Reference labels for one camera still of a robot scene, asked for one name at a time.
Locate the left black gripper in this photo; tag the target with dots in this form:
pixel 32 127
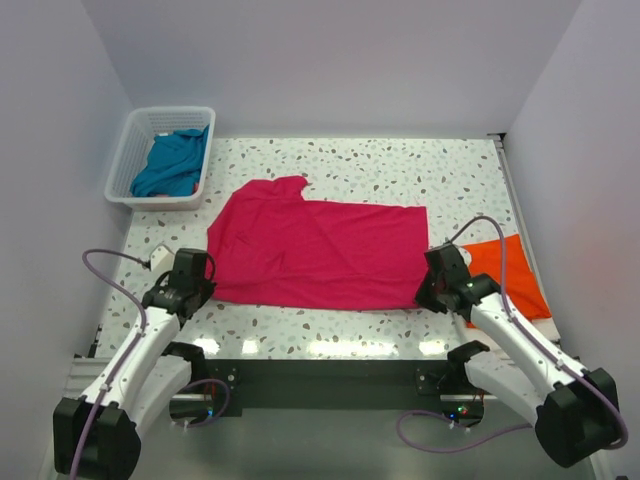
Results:
pixel 207 289

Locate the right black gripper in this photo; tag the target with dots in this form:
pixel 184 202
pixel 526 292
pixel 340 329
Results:
pixel 421 295

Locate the magenta t shirt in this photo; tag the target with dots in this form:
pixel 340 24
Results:
pixel 271 246

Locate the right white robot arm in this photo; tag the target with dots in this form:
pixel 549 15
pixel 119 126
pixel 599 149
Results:
pixel 574 411

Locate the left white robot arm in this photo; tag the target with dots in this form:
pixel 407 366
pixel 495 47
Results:
pixel 98 434

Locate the folded orange t shirt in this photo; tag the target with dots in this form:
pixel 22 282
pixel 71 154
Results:
pixel 521 286

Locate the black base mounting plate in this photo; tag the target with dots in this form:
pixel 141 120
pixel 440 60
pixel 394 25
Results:
pixel 332 385

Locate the pink garment in basket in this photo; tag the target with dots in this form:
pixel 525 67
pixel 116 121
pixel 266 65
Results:
pixel 162 196

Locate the blue t shirt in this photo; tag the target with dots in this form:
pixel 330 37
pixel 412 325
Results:
pixel 174 165

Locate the white plastic basket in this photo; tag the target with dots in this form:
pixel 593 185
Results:
pixel 141 127

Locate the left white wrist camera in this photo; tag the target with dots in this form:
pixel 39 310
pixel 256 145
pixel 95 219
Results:
pixel 160 259

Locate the aluminium frame rail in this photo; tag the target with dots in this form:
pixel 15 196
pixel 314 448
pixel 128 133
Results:
pixel 83 372

